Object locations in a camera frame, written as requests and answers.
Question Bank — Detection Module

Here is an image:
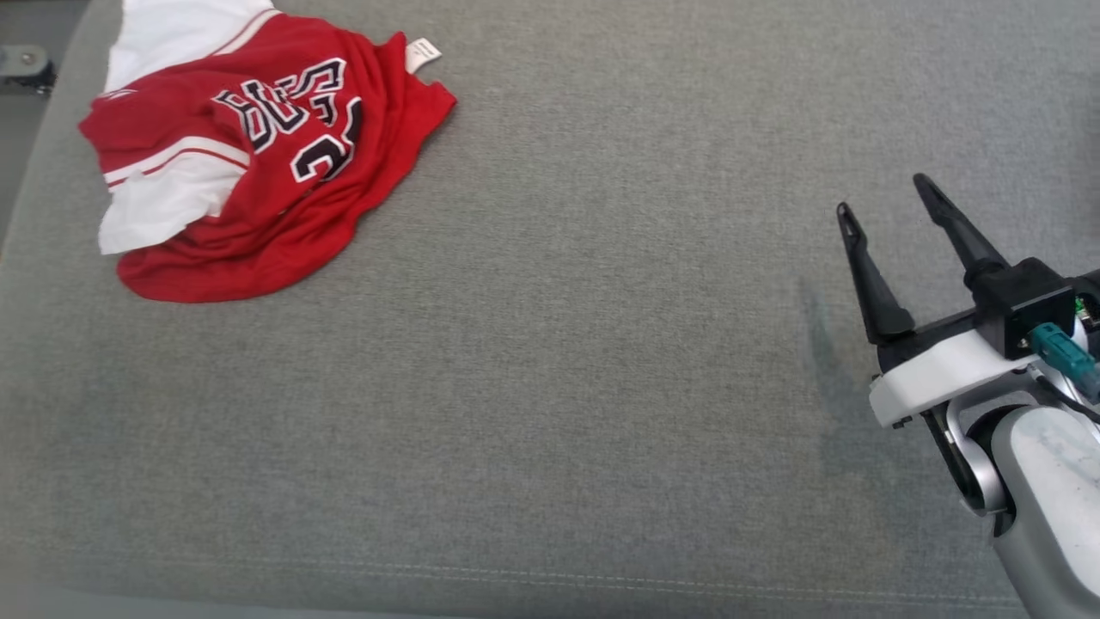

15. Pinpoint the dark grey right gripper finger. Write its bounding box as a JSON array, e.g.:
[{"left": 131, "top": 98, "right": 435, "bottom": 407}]
[
  {"left": 836, "top": 202, "right": 918, "bottom": 347},
  {"left": 912, "top": 173, "right": 1011, "bottom": 286}
]

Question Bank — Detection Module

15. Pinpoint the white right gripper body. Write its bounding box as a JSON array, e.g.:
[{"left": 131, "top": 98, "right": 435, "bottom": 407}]
[{"left": 867, "top": 309, "right": 1034, "bottom": 429}]

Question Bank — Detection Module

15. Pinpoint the red Bulls basketball jersey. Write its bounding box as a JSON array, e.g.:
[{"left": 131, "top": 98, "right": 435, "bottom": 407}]
[{"left": 77, "top": 0, "right": 458, "bottom": 304}]

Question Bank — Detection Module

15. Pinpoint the teal right camera connector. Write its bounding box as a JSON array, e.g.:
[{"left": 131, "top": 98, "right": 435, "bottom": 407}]
[{"left": 1029, "top": 322, "right": 1100, "bottom": 401}]

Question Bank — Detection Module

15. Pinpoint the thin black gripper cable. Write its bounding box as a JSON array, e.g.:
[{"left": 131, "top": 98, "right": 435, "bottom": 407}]
[{"left": 1031, "top": 370, "right": 1100, "bottom": 424}]

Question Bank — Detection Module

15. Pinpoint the grey metal floor bracket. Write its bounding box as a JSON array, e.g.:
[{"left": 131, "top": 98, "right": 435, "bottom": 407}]
[{"left": 0, "top": 43, "right": 58, "bottom": 89}]

